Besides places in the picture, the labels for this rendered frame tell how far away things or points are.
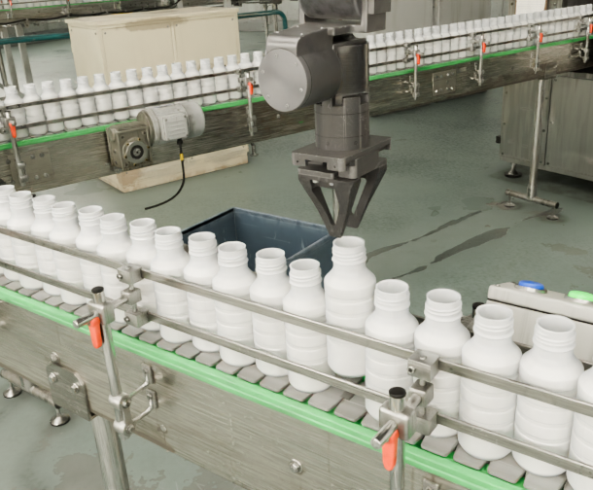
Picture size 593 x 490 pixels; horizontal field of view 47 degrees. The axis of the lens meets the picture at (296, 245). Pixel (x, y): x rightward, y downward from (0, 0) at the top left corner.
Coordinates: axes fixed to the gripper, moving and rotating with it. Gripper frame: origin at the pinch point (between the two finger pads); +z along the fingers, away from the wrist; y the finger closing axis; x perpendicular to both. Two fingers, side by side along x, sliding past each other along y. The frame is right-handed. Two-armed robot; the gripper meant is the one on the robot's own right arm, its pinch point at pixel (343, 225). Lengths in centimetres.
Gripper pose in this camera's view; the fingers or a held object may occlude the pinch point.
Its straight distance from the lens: 76.3
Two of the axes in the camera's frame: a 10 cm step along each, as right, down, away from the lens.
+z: 0.4, 9.3, 3.8
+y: -5.8, 3.3, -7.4
